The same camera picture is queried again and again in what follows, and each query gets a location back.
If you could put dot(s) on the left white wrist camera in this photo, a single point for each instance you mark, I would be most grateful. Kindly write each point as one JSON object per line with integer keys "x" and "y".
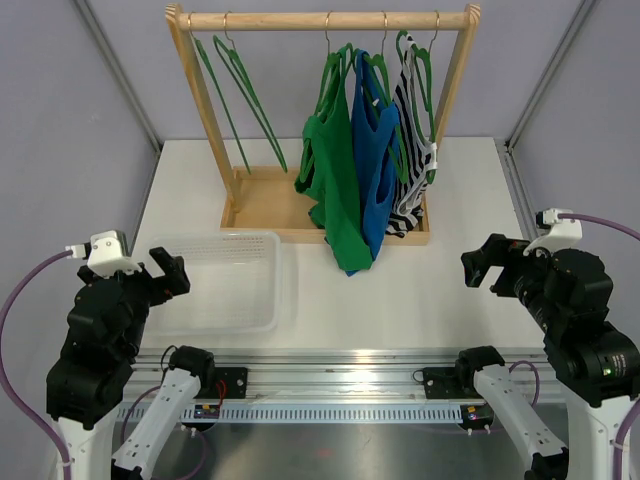
{"x": 106, "y": 254}

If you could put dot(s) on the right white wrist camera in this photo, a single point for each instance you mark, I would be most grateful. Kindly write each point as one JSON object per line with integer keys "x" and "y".
{"x": 556, "y": 233}

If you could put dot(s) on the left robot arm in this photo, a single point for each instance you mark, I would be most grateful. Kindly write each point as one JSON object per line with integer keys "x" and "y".
{"x": 85, "y": 387}

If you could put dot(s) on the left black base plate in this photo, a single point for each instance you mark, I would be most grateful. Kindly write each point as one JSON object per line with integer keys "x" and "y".
{"x": 231, "y": 382}

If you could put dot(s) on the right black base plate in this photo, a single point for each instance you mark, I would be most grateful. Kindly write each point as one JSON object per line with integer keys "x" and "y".
{"x": 439, "y": 383}

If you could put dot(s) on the white plastic basket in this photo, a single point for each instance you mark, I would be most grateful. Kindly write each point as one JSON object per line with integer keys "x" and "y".
{"x": 236, "y": 284}

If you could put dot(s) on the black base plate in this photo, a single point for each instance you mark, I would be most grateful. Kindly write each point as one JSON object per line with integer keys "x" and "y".
{"x": 439, "y": 383}
{"x": 231, "y": 382}

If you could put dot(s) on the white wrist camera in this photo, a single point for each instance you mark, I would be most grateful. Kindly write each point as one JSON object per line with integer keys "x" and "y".
{"x": 106, "y": 254}
{"x": 556, "y": 233}

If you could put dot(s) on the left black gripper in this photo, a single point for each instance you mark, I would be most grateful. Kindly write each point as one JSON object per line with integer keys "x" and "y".
{"x": 164, "y": 286}

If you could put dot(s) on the wooden clothes rack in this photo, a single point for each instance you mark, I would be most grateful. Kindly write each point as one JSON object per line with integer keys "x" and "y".
{"x": 263, "y": 198}

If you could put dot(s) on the green hanger far left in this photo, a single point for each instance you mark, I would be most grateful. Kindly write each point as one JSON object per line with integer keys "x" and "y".
{"x": 205, "y": 59}

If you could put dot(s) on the green hanger with striped top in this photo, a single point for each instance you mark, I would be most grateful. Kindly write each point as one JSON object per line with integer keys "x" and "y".
{"x": 420, "y": 65}

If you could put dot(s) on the black white striped tank top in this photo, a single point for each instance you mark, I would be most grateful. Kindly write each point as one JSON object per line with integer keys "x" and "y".
{"x": 407, "y": 209}

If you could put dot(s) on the green hanger with blue top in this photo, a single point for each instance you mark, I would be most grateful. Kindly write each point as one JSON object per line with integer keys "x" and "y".
{"x": 382, "y": 70}

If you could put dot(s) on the aluminium mounting rail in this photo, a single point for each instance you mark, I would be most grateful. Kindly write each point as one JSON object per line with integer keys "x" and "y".
{"x": 337, "y": 376}

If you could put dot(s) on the green tank top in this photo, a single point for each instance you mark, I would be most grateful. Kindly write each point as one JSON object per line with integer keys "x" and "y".
{"x": 328, "y": 176}

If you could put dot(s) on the white slotted cable duct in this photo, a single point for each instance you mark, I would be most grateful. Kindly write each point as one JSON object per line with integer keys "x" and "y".
{"x": 245, "y": 413}

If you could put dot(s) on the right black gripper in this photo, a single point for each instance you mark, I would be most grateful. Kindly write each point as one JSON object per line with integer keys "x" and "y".
{"x": 498, "y": 247}

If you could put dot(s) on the blue tank top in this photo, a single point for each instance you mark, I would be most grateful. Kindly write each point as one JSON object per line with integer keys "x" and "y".
{"x": 373, "y": 121}

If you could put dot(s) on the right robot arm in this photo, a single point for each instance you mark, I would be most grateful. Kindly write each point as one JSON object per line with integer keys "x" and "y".
{"x": 566, "y": 292}

